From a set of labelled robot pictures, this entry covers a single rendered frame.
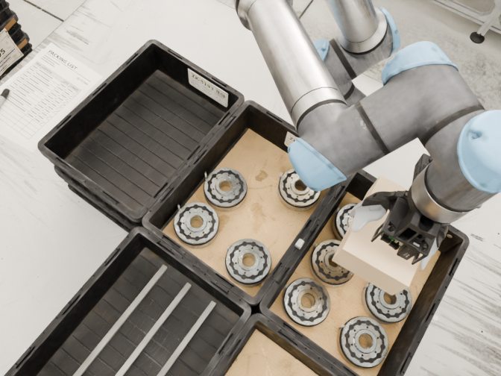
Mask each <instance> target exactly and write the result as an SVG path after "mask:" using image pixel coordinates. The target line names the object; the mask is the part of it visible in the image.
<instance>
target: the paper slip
mask: <svg viewBox="0 0 501 376"><path fill-rule="evenodd" d="M15 23H16V20H15V19H14V18H12V19H11V20H10V21H9V22H8V24H7V25H6V26H5V27H4V28H3V30H2V31H1V32H0V76H1V75H2V74H3V73H4V71H5V70H6V69H7V68H8V67H9V66H11V65H12V64H13V63H14V62H16V61H17V60H18V59H19V58H21V57H22V56H23V55H24V54H23V53H22V52H21V51H20V49H21V48H22V47H24V46H25V45H26V44H27V43H28V42H27V40H26V39H24V40H23V41H22V42H21V43H20V44H19V45H18V46H17V45H16V44H15V43H14V41H13V40H12V39H11V37H10V35H9V34H8V31H9V29H10V28H11V27H12V26H13V25H14V24H15Z"/></svg>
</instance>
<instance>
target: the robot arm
mask: <svg viewBox="0 0 501 376"><path fill-rule="evenodd" d="M324 1H325V3H326V5H327V7H328V8H329V10H330V12H331V14H332V16H333V18H334V20H335V22H336V24H337V25H338V30H337V36H336V37H334V38H333V39H331V40H330V41H328V40H326V39H325V38H321V39H319V40H317V41H314V42H312V41H311V39H310V37H309V35H308V34H307V32H306V30H305V28H304V26H303V24H302V23H301V21H300V19H299V18H298V16H297V14H296V12H295V11H294V8H293V0H233V2H234V7H235V10H236V13H237V15H238V17H239V20H240V22H241V23H242V25H243V26H244V27H245V28H247V29H248V30H249V31H251V32H252V34H253V36H254V38H255V40H256V43H257V45H258V46H259V50H260V51H261V53H262V56H263V58H264V60H265V62H266V65H267V67H268V69H269V71H270V73H271V76H272V78H273V79H274V83H275V84H276V86H277V89H278V91H279V93H280V96H281V98H282V100H283V102H284V105H285V106H286V109H287V111H288V113H289V115H290V117H291V119H292V122H293V124H294V126H295V129H296V131H297V132H298V135H299V137H300V138H299V137H298V138H297V139H296V140H295V141H294V142H293V143H292V144H291V145H290V146H289V147H288V153H289V159H290V161H291V163H292V165H293V167H294V170H295V171H296V173H297V175H298V176H299V177H300V179H301V180H302V182H304V183H305V185H306V186H307V187H308V188H310V189H311V190H313V191H316V192H318V191H322V190H324V189H326V188H330V187H331V186H333V185H335V184H337V183H339V182H341V181H345V180H347V178H348V177H349V176H351V175H353V174H354V173H356V172H358V171H359V170H361V169H363V168H365V167H366V166H369V165H370V164H372V163H374V162H375V161H377V160H379V159H380V158H382V157H384V156H386V155H387V154H390V153H391V152H393V151H395V150H397V149H399V148H400V147H402V146H404V145H405V144H407V143H409V142H411V141H412V140H415V139H416V138H418V139H419V140H420V142H421V144H422V145H423V147H424V148H425V149H426V150H427V151H428V153H429V155H430V156H429V155H428V154H424V153H423V154H422V155H421V157H420V159H419V160H418V162H417V163H416V164H415V170H414V174H413V179H412V185H411V186H410V187H409V191H408V190H405V191H399V190H398V191H393V192H386V191H381V192H375V193H373V194H372V195H369V196H368V197H366V198H365V199H364V200H363V201H360V202H359V203H358V204H357V205H356V206H355V207H354V208H353V209H352V210H351V212H350V215H349V216H350V217H351V216H354V219H353V224H352V227H351V230H352V232H357V231H360V230H361V229H362V228H363V227H364V226H365V225H366V224H367V223H369V222H372V221H378V220H380V219H381V218H382V217H383V216H384V215H385V214H386V213H387V211H388V210H389V213H388V215H387V217H386V219H385V221H384V222H383V223H382V224H381V225H380V226H379V227H378V228H377V229H376V231H375V233H374V235H373V237H372V239H371V242H373V241H374V240H375V239H376V238H377V237H379V236H381V238H380V240H382V241H384V242H386V243H388V245H389V246H391V247H392V248H393V249H394V250H397V249H398V252H397V256H400V257H402V258H403V259H405V260H408V259H410V258H411V257H414V259H413V261H412V263H411V264H412V265H414V264H416V263H417V262H419V261H421V263H420V270H424V269H425V267H426V264H427V263H428V262H429V259H430V257H432V256H433V255H434V254H435V252H436V251H437V250H438V248H439V246H440V244H441V242H442V240H443V239H445V237H446V235H447V232H448V227H447V226H448V225H449V224H451V223H452V222H455V221H457V220H459V219H460V218H462V217H463V216H465V215H467V214H468V213H469V212H471V211H472V210H474V209H476V208H477V209H479V208H481V207H482V204H484V203H485V202H486V201H488V200H489V199H491V198H493V197H494V196H495V195H497V194H498V193H500V192H501V110H489V111H487V110H486V109H485V108H484V107H483V106H482V104H481V103H480V101H479V100H478V98H477V97H476V96H475V95H474V93H473V91H472V90H471V89H470V88H469V86H468V85H467V83H466V82H465V80H464V79H463V77H462V76H461V75H460V74H459V69H458V67H457V66H456V65H455V64H454V63H452V62H451V60H450V59H449V58H448V56H446V55H445V53H444V52H443V51H442V50H441V49H440V48H439V47H438V46H437V45H436V44H435V43H432V42H429V41H422V42H418V43H413V44H411V45H410V46H406V47H405V48H403V49H401V50H400V51H399V52H397V53H396V54H395V56H394V58H392V59H390V60H389V61H388V62H387V63H386V64H385V65H384V67H383V69H382V72H381V79H382V82H383V87H381V88H379V89H378V90H376V91H375V92H373V93H371V94H370V95H368V96H366V95H365V94H364V93H363V92H362V91H361V90H359V89H358V88H356V87H355V85H354V84H353V82H352V80H353V79H355V78H357V77H358V76H359V75H361V74H362V73H364V72H366V71H367V70H369V69H370V68H372V67H373V66H375V65H377V64H378V63H379V62H381V61H382V60H384V59H386V58H389V57H390V56H392V54H393V53H395V52H396V51H397V50H398V49H399V48H400V44H401V39H400V34H399V31H398V30H397V26H396V24H395V22H394V20H393V18H392V17H391V15H390V13H389V12H388V11H387V10H386V9H385V8H384V7H378V8H376V7H374V5H373V3H372V1H371V0H324ZM380 229H381V230H380ZM379 230H380V232H379ZM420 254H422V256H421V257H419V255H420ZM418 257H419V258H418Z"/></svg>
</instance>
